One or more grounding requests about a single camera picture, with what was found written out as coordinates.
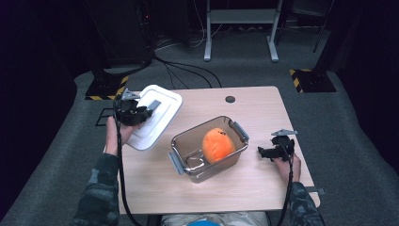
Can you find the black stand base hazard stripes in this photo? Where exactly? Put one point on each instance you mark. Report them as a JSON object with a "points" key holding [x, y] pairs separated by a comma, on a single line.
{"points": [[103, 89], [313, 81]]}

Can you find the person's left hand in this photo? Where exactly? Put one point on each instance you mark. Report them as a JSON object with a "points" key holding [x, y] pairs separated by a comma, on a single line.
{"points": [[116, 138]]}

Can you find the person's right hand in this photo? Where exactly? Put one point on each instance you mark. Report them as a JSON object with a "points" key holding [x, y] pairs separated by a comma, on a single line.
{"points": [[290, 171]]}

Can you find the white metal desk frame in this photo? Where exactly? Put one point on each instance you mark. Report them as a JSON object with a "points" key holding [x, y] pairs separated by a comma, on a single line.
{"points": [[240, 15]]}

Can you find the round black table grommet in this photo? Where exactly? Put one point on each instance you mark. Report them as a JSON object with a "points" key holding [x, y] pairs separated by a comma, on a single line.
{"points": [[230, 99]]}

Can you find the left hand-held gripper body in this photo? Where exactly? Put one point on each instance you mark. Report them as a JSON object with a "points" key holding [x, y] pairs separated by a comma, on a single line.
{"points": [[127, 113]]}

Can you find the brown transparent storage box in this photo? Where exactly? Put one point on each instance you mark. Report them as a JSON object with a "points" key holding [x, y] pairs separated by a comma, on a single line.
{"points": [[188, 150]]}

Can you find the black computer tower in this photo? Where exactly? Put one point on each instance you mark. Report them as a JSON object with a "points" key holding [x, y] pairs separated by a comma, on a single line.
{"points": [[125, 31]]}

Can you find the grey tape piece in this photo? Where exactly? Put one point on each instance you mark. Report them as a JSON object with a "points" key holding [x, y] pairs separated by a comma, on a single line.
{"points": [[315, 190]]}

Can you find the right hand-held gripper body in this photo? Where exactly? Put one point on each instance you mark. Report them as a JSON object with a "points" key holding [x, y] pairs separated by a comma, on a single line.
{"points": [[284, 147]]}

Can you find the orange plush toy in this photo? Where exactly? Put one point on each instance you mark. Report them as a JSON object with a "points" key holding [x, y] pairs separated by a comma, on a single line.
{"points": [[218, 146]]}

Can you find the blue round object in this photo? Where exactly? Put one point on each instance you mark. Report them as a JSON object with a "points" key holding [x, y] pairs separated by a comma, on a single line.
{"points": [[203, 223]]}

